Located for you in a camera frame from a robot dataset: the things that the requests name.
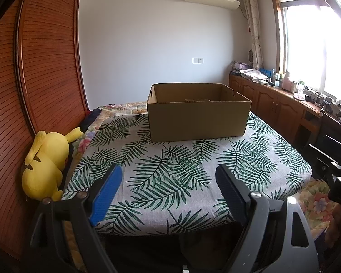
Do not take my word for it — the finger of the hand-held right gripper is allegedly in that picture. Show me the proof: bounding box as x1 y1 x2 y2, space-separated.
308 144 341 183
322 135 341 161

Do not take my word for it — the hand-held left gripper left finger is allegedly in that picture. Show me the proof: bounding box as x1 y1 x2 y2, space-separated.
30 164 123 273

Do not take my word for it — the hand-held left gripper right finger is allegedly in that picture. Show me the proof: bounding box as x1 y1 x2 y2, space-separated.
215 164 320 273

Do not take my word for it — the brown cardboard box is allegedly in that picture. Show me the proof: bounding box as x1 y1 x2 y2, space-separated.
147 83 252 143

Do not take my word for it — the black desk device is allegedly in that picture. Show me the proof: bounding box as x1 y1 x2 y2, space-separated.
321 98 335 115
304 90 322 103

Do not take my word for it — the green leaf print cloth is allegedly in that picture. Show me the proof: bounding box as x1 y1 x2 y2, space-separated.
61 111 312 235

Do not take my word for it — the yellow plush toy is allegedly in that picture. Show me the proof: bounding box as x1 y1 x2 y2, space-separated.
21 126 84 202

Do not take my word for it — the white container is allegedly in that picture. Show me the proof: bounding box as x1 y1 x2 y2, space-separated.
296 80 306 100

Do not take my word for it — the wooden sideboard cabinet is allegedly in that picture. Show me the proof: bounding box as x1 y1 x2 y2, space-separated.
229 72 330 145

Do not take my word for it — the dark blue cloth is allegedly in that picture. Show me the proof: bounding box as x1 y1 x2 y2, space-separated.
80 108 101 133

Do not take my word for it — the pink bottle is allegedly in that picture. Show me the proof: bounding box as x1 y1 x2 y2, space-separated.
283 71 293 91

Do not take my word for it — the wooden framed window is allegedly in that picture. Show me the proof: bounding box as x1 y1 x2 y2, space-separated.
269 0 341 103

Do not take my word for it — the stack of printed papers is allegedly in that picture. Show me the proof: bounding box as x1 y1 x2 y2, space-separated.
239 69 270 83

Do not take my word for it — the wooden slatted wardrobe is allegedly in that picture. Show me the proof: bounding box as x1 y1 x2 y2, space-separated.
0 0 90 259

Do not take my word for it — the patterned beige curtain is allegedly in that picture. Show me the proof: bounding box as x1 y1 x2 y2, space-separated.
241 0 263 70

